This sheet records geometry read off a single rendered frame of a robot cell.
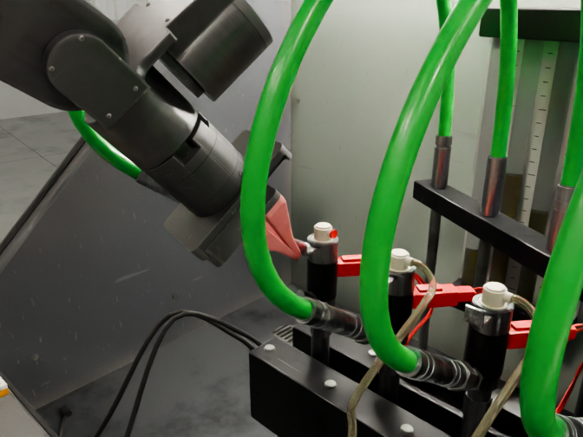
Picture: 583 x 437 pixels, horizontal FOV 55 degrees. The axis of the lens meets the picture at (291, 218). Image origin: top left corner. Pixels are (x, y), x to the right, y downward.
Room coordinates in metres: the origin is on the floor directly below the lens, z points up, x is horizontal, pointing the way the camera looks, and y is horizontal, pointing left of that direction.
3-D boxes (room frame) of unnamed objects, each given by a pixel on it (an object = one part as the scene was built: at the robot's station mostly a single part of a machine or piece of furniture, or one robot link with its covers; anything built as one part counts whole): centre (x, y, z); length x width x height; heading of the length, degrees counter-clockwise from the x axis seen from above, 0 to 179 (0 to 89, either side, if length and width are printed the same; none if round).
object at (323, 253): (0.45, -0.02, 1.00); 0.05 x 0.03 x 0.21; 136
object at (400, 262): (0.40, -0.09, 1.10); 0.02 x 0.02 x 0.03
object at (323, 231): (0.46, -0.03, 1.10); 0.02 x 0.02 x 0.03
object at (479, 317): (0.34, -0.13, 1.10); 0.03 x 0.02 x 0.01; 136
